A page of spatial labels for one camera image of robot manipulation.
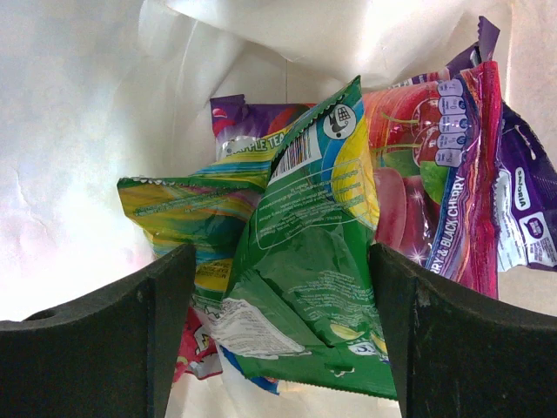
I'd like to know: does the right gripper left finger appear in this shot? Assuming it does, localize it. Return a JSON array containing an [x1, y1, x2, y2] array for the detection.
[[1, 244, 196, 417]]

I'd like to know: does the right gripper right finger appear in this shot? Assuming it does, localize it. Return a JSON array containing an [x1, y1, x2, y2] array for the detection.
[[368, 244, 556, 417]]

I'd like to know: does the green snack bag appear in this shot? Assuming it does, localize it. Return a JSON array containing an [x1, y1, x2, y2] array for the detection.
[[213, 79, 396, 399]]

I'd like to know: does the blue checkered paper bag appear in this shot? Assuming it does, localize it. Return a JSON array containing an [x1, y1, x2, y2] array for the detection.
[[0, 0, 557, 418]]

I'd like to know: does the pink candy bag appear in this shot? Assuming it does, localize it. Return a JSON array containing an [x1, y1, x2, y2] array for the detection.
[[363, 61, 502, 298]]

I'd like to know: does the small red snack bag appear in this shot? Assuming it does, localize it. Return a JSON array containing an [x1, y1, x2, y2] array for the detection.
[[173, 307, 223, 383]]

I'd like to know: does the yellow multicolour candy bag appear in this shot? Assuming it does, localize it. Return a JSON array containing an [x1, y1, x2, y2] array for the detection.
[[117, 158, 270, 300]]

